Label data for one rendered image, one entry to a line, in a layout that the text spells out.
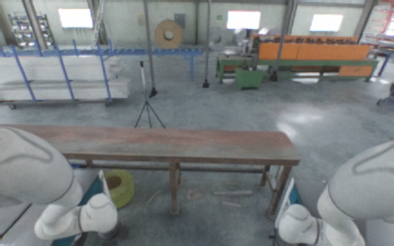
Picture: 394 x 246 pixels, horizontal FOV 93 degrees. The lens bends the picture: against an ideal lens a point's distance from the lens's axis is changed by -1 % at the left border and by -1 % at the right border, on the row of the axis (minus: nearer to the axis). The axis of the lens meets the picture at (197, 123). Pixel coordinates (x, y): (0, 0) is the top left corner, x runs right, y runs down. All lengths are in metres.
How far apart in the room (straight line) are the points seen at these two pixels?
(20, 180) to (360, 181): 0.55
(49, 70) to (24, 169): 4.58
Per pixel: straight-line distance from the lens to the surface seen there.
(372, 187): 0.42
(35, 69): 5.09
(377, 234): 1.76
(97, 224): 0.95
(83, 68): 4.63
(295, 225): 0.90
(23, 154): 0.41
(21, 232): 1.69
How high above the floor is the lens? 1.90
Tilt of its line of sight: 30 degrees down
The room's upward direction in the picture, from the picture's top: 1 degrees clockwise
